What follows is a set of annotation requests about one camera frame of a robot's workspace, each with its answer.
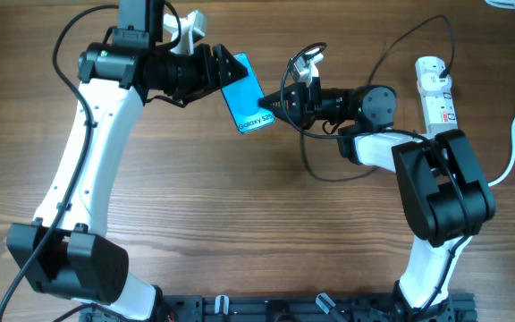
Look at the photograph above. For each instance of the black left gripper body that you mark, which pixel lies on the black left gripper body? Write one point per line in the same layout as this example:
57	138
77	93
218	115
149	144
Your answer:
208	69

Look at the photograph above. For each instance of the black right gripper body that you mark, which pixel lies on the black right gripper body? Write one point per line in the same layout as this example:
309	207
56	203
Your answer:
308	104

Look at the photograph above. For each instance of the blue screen Galaxy smartphone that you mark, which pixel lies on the blue screen Galaxy smartphone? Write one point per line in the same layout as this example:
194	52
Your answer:
242	98

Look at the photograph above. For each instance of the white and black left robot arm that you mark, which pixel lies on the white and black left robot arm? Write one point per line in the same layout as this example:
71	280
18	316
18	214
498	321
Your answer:
64	251

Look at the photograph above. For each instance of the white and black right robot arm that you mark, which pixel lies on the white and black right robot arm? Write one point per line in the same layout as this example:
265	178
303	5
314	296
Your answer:
444	193

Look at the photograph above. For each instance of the white USB charger plug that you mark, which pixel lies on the white USB charger plug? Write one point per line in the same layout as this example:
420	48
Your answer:
431	84

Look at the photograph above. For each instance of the white power strip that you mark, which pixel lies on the white power strip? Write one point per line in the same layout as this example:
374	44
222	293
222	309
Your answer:
438	111

